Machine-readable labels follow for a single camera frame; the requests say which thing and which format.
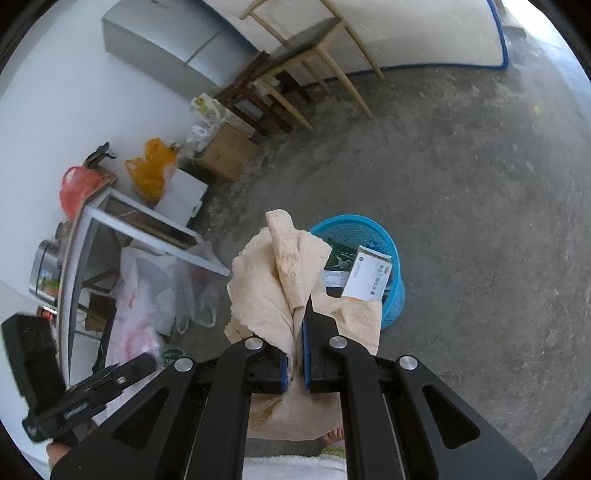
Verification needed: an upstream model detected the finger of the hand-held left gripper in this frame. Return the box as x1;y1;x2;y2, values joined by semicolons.
22;353;158;445

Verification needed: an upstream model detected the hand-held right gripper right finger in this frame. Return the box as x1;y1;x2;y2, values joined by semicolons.
302;295;539;480

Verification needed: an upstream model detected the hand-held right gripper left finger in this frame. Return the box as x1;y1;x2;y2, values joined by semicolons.
50;337;289;480

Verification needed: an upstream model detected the tan paper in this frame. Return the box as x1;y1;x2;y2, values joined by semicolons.
224;209;384;441

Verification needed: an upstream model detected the blue plastic mesh basket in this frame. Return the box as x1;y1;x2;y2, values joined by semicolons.
308;213;407;329

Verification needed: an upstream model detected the steel cooking pot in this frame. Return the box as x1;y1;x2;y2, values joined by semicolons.
29;239;64;297

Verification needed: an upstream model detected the large white plastic bag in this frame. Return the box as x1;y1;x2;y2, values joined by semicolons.
105;244;219;371

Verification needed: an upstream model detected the white medicine box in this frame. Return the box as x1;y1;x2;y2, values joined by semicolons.
341;246;394;303

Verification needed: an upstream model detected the dark green box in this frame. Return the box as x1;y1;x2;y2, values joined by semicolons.
322;237;362;298

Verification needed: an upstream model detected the white fleece garment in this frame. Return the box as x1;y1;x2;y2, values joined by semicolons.
244;453;348;480

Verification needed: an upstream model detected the white side table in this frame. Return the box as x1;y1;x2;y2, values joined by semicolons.
59;187;232;386

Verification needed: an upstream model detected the orange red plastic bag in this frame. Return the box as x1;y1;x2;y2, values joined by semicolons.
60;165;101;219

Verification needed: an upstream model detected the white flat board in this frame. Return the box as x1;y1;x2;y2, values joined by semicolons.
154;167;209;228

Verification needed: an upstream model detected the yellow plastic bag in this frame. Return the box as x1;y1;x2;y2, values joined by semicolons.
126;137;180;205

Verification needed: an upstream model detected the brown cardboard box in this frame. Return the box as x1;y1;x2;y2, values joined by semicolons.
198;124;259;184

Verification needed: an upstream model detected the white printed plastic bag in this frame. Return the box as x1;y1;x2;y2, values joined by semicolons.
186;92;228;154

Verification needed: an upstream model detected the dark wooden stool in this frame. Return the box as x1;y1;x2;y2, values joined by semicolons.
215;50;311;136

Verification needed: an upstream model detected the wooden chair black cushion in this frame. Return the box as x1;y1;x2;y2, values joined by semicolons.
239;0;385;134

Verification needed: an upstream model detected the grey refrigerator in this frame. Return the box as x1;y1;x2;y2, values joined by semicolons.
102;0;232;89

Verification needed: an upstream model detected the white blue-edged mattress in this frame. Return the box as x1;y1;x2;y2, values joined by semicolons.
203;0;509;75

